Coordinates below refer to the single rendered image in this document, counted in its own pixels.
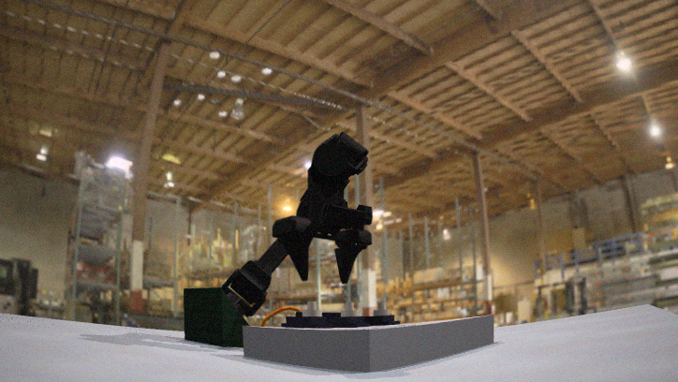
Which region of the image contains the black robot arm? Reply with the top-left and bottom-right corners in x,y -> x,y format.
222,132 -> 373,317

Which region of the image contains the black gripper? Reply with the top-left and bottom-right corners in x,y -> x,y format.
273,190 -> 372,285

